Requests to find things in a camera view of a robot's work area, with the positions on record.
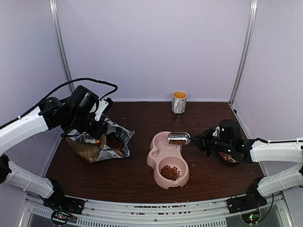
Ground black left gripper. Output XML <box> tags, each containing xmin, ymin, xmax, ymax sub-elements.
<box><xmin>67</xmin><ymin>111</ymin><xmax>108</xmax><ymax>140</ymax></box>

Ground pink double pet bowl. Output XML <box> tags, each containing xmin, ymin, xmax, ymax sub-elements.
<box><xmin>146</xmin><ymin>131</ymin><xmax>189</xmax><ymax>189</ymax></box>

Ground right aluminium frame post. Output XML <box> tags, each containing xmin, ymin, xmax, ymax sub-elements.
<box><xmin>229</xmin><ymin>0</ymin><xmax>258</xmax><ymax>106</ymax></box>

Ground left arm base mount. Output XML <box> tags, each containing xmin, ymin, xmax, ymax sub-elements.
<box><xmin>42</xmin><ymin>197</ymin><xmax>85</xmax><ymax>226</ymax></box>

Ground brown pet food bag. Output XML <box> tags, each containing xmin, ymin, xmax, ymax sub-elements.
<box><xmin>65</xmin><ymin>118</ymin><xmax>134</xmax><ymax>163</ymax></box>

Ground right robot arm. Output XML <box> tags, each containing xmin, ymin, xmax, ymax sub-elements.
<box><xmin>190</xmin><ymin>119</ymin><xmax>303</xmax><ymax>209</ymax></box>

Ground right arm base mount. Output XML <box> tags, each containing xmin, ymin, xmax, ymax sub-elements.
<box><xmin>226</xmin><ymin>195</ymin><xmax>267</xmax><ymax>225</ymax></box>

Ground brown kibble pet food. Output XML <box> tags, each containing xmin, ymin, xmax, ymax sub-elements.
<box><xmin>106</xmin><ymin>133</ymin><xmax>124</xmax><ymax>152</ymax></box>

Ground left aluminium frame post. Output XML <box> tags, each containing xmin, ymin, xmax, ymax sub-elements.
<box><xmin>49</xmin><ymin>0</ymin><xmax>72</xmax><ymax>82</ymax></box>

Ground red floral saucer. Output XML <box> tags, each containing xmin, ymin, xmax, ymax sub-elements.
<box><xmin>219</xmin><ymin>152</ymin><xmax>242</xmax><ymax>163</ymax></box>

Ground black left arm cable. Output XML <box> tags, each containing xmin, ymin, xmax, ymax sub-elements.
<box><xmin>18</xmin><ymin>77</ymin><xmax>118</xmax><ymax>116</ymax></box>

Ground aluminium frame post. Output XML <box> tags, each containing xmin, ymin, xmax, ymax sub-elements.
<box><xmin>49</xmin><ymin>0</ymin><xmax>72</xmax><ymax>82</ymax></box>
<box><xmin>229</xmin><ymin>0</ymin><xmax>258</xmax><ymax>106</ymax></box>

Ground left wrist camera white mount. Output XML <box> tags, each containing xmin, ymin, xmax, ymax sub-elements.
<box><xmin>91</xmin><ymin>97</ymin><xmax>113</xmax><ymax>122</ymax></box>

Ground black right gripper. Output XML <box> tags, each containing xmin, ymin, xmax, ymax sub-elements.
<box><xmin>190</xmin><ymin>128</ymin><xmax>233</xmax><ymax>157</ymax></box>

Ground front aluminium rail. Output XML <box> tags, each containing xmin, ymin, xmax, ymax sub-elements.
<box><xmin>18</xmin><ymin>197</ymin><xmax>293</xmax><ymax>227</ymax></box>

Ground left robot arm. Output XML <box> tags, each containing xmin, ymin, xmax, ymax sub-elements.
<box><xmin>0</xmin><ymin>86</ymin><xmax>113</xmax><ymax>211</ymax></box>

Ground floral ceramic mug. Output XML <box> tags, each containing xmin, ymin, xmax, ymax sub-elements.
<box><xmin>171</xmin><ymin>91</ymin><xmax>187</xmax><ymax>114</ymax></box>

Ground silver metal scoop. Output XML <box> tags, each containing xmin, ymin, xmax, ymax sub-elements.
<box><xmin>167</xmin><ymin>132</ymin><xmax>191</xmax><ymax>146</ymax></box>

